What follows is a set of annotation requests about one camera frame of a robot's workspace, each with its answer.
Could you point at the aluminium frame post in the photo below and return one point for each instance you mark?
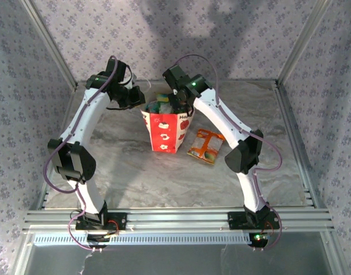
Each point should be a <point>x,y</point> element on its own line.
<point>301,40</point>
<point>49,43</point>

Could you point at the red white paper bag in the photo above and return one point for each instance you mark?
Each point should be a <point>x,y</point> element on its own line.
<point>163,134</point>

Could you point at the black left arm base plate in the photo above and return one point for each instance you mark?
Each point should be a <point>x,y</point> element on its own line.
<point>122,220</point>

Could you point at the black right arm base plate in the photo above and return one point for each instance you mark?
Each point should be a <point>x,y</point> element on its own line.
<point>234,220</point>

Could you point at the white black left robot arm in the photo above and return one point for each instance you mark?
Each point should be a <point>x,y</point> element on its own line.
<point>86,120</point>

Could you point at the orange snack packet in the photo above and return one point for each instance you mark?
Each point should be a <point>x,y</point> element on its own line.
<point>205,147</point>

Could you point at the green snack packet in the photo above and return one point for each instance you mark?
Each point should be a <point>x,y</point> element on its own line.
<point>163,97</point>

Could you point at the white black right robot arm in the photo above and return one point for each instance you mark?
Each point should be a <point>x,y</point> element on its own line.
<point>221,120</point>

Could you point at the aluminium mounting rail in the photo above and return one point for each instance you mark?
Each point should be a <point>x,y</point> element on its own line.
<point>175,219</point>

